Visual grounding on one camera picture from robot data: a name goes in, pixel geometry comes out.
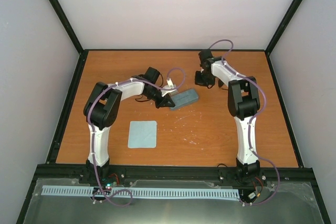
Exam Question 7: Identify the grey-blue glasses case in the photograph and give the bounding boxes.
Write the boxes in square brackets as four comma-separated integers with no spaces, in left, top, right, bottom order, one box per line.
[170,89,199,111]

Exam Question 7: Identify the dark round sunglasses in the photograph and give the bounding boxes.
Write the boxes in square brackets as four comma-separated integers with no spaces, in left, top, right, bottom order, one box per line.
[218,79,228,91]

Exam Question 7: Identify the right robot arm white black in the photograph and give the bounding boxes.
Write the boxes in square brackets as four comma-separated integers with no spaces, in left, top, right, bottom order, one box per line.
[195,49,260,184]

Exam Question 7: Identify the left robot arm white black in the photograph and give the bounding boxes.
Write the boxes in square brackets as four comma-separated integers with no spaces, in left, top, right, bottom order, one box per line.
[83,67,177,184]

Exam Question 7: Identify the light blue cleaning cloth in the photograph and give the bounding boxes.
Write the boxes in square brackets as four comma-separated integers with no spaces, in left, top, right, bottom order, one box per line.
[128,121,157,148]

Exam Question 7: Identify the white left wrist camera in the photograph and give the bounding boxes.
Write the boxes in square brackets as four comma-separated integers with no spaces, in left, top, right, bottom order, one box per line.
[161,78,178,97]

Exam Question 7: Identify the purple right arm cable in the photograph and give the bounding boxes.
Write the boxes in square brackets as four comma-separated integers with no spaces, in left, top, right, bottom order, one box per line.
[208,39,280,207]

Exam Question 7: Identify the light blue slotted cable duct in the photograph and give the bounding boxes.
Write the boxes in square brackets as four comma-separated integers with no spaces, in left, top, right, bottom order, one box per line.
[40,185,240,201]

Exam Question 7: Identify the black mounting rail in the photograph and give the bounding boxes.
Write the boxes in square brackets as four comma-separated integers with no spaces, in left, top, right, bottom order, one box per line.
[34,164,315,188]

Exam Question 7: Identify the black right corner frame post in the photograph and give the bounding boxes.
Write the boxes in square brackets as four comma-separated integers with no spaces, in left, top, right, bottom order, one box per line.
[265,0,303,57]

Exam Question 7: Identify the black corner frame post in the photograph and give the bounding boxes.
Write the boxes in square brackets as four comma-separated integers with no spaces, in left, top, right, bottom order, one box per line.
[265,0,303,57]
[33,0,85,55]

